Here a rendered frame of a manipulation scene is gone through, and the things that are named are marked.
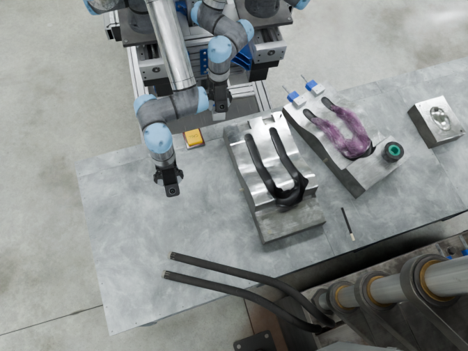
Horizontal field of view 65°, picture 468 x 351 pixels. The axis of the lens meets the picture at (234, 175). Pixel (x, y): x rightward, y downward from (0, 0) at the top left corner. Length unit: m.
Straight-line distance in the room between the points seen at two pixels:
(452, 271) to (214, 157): 1.08
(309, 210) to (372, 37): 2.08
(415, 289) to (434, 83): 1.43
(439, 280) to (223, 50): 0.86
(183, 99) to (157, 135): 0.15
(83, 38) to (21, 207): 1.33
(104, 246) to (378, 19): 2.78
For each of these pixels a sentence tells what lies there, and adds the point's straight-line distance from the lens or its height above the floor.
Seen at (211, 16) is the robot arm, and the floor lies 1.28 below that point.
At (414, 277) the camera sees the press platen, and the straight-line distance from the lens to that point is 0.79.
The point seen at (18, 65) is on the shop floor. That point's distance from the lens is 3.14.
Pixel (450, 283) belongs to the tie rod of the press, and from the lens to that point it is 0.73.
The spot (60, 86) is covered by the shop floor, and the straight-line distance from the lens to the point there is 2.92.
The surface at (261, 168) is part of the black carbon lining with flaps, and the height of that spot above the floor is 0.88.
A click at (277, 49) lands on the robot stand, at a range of 1.68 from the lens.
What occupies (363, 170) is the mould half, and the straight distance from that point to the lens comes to 1.55.
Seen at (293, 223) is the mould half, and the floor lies 0.86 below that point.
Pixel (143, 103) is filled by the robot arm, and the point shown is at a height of 1.29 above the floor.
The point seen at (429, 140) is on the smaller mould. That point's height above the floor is 0.83.
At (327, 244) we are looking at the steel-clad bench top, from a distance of 1.52.
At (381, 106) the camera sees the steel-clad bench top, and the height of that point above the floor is 0.80.
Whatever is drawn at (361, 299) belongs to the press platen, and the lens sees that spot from 1.02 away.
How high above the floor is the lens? 2.23
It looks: 68 degrees down
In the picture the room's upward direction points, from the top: 9 degrees clockwise
